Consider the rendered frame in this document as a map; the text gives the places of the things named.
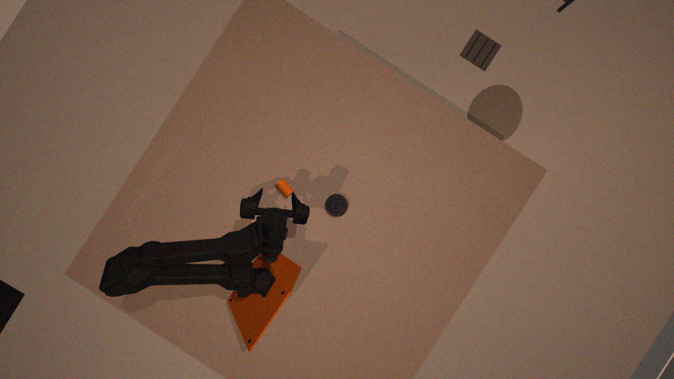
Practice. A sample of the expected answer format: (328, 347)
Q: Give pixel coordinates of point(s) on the orange knob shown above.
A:
(284, 188)

